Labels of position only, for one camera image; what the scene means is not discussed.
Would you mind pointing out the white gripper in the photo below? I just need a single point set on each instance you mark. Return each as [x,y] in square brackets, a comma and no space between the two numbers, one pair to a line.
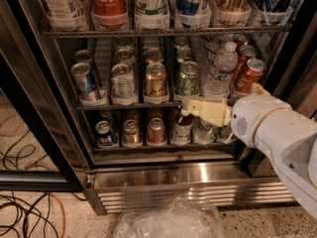
[255,118]

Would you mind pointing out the red coke can front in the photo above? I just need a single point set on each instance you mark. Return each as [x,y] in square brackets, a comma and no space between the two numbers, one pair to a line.
[251,72]

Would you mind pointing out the red coke can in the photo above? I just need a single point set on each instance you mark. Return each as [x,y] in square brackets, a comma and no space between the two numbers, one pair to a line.
[240,39]
[245,52]
[251,72]

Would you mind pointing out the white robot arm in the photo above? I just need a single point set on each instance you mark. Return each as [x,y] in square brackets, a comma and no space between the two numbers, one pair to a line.
[270,125]

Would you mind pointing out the clear water bottle middle shelf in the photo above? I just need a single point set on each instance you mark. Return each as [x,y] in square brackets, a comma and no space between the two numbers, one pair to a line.
[221,70]

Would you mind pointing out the green can bottom shelf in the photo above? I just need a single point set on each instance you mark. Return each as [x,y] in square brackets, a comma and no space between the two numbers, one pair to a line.
[225,135]

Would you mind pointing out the small water bottle bottom shelf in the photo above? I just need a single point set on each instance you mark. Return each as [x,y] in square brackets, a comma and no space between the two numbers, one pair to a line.
[204,133]

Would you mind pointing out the green soda can front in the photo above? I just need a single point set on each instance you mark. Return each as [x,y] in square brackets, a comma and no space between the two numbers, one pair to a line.
[188,79]

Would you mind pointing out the gold soda can front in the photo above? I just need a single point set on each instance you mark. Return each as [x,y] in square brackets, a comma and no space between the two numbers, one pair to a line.
[155,80]

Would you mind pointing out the red can bottom shelf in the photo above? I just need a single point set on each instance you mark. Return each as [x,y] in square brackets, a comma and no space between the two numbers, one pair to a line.
[156,131]

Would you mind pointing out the gold can bottom shelf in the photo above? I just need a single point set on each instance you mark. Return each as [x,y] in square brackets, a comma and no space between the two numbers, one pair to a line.
[131,132]

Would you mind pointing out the blue large bottle top shelf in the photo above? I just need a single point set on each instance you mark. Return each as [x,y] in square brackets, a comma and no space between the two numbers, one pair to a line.
[188,9]

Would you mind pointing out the white silver can front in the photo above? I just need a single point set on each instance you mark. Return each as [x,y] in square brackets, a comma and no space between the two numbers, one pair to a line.
[123,81]

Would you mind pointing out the blue pepsi can bottom shelf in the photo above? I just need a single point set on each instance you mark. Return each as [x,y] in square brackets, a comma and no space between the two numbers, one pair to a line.
[105,134]

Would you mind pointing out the stainless steel fridge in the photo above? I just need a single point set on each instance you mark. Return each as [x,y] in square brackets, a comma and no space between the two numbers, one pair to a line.
[41,40]

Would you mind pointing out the blue silver can front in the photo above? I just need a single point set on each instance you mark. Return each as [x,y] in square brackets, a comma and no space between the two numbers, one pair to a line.
[85,81]

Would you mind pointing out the dark juice bottle white cap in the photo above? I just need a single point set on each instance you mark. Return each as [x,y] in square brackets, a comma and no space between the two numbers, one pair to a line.
[181,133]

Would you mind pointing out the white green large bottle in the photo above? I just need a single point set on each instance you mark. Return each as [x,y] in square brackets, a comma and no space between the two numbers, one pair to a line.
[150,13]

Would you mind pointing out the clear plastic bag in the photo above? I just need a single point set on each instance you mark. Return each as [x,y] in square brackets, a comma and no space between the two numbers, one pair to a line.
[180,219]

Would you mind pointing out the large coca-cola bottle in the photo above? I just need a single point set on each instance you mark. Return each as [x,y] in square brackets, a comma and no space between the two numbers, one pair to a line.
[109,14]

